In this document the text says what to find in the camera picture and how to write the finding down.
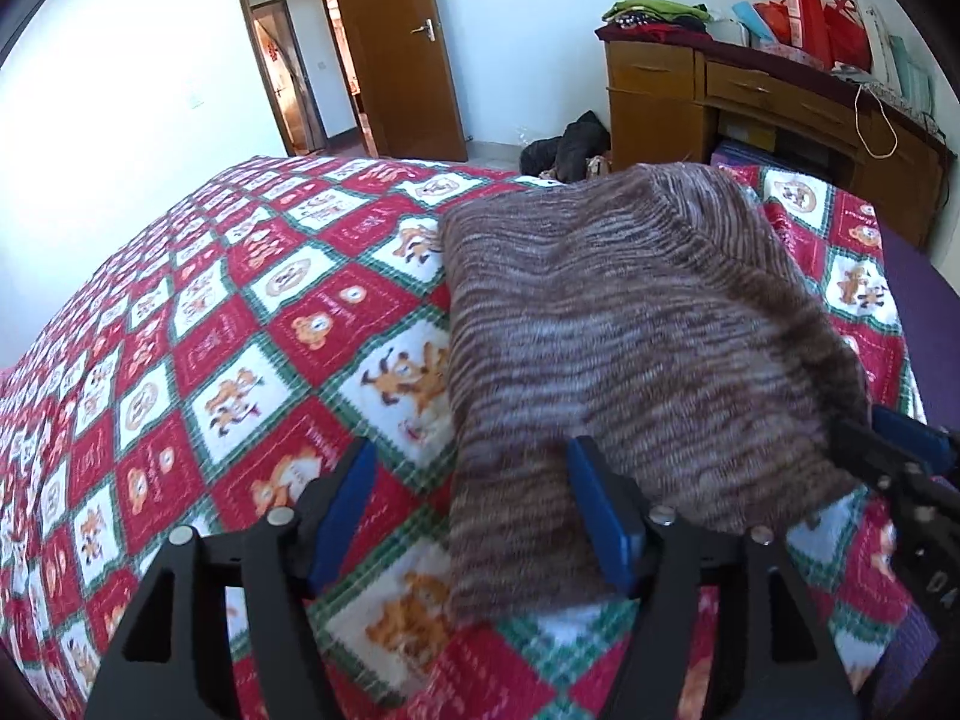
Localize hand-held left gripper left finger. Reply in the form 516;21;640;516
86;439;380;720

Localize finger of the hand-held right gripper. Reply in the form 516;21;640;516
829;420;912;494
870;403;955;477

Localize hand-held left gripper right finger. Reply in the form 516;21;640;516
566;435;863;720

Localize brown knit sweater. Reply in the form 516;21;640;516
439;163;875;627

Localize stack of folded clothes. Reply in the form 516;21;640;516
596;0;717;46

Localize red printed bear blanket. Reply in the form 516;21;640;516
0;156;931;720

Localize purple box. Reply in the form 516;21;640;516
711;139;775;170

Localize yellow box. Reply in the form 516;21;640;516
724;120;778;151

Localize pale teal gift bags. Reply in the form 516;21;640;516
866;4;935;112

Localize wooden desk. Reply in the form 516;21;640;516
604;37;957;252

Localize wooden door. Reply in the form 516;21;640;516
324;0;470;162

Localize tall red gift bag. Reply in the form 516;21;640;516
780;0;833;67

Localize small red gift bag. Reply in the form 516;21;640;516
754;0;792;46

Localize light blue gift bag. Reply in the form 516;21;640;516
731;1;773;46

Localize white cable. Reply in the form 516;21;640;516
855;82;899;160

